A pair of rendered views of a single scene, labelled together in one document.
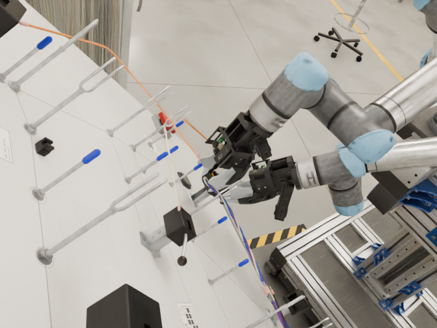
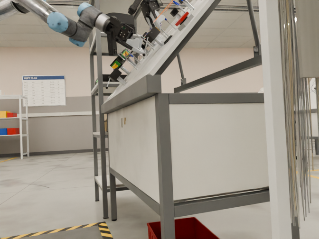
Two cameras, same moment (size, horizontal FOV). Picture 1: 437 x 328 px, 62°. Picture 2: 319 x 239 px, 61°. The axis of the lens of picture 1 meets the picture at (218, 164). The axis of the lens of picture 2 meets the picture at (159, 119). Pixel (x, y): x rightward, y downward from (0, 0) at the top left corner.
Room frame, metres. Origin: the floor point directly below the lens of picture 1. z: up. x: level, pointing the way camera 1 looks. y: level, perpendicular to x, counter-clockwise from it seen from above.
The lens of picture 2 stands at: (1.76, 0.43, 0.68)
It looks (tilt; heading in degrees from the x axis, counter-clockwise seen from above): 2 degrees up; 200
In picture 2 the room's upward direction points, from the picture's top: 3 degrees counter-clockwise
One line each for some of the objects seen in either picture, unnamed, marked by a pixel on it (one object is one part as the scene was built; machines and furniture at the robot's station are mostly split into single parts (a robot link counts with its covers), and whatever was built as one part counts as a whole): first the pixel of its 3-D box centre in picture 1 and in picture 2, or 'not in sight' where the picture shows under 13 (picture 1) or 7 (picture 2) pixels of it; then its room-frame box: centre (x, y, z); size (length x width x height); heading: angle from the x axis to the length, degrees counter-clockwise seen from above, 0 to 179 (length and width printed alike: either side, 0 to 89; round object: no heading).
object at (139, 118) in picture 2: not in sight; (138, 145); (0.63, -0.09, 0.60); 0.55 x 0.03 x 0.39; 39
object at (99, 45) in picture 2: not in sight; (122, 101); (-0.42, -0.71, 0.92); 0.61 x 0.50 x 1.85; 39
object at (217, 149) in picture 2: not in sight; (175, 140); (0.22, -0.03, 0.60); 1.17 x 0.58 x 0.40; 39
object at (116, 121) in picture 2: not in sight; (116, 141); (0.20, -0.43, 0.60); 0.55 x 0.02 x 0.39; 39
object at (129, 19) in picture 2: not in sight; (115, 28); (-0.31, -0.68, 1.56); 0.30 x 0.23 x 0.19; 131
